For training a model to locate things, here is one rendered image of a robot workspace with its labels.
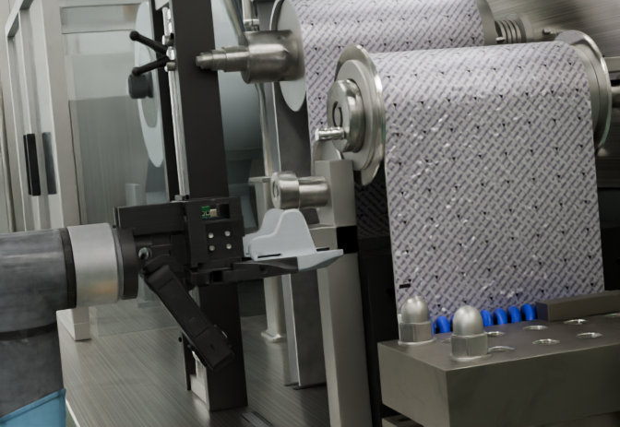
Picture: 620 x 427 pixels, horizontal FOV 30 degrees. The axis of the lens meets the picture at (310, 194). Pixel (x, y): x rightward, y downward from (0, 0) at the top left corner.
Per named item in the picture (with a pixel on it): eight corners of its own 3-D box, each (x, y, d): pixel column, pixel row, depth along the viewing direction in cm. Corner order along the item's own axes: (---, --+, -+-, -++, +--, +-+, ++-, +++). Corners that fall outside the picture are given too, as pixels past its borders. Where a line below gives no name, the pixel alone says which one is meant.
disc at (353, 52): (339, 184, 128) (327, 51, 127) (342, 184, 128) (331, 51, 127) (387, 187, 114) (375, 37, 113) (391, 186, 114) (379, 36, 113)
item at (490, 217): (397, 320, 116) (382, 136, 115) (602, 290, 123) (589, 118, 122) (399, 320, 116) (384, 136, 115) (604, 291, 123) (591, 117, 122)
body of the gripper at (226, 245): (248, 195, 107) (118, 208, 104) (256, 287, 107) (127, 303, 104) (229, 195, 115) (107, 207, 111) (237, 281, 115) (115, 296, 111)
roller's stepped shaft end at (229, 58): (195, 75, 142) (192, 49, 142) (242, 72, 144) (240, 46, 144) (200, 73, 139) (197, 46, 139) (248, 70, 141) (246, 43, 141)
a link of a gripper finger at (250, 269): (299, 257, 107) (204, 266, 106) (300, 274, 107) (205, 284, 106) (292, 254, 112) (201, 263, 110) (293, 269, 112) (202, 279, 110)
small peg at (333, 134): (316, 125, 118) (319, 136, 117) (342, 124, 119) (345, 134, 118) (314, 134, 119) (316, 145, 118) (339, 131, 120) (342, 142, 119)
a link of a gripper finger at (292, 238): (343, 205, 109) (245, 214, 107) (349, 266, 109) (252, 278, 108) (338, 204, 112) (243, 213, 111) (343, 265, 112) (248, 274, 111)
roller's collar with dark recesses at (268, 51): (240, 86, 146) (235, 34, 146) (285, 82, 148) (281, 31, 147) (253, 82, 140) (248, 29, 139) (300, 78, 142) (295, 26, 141)
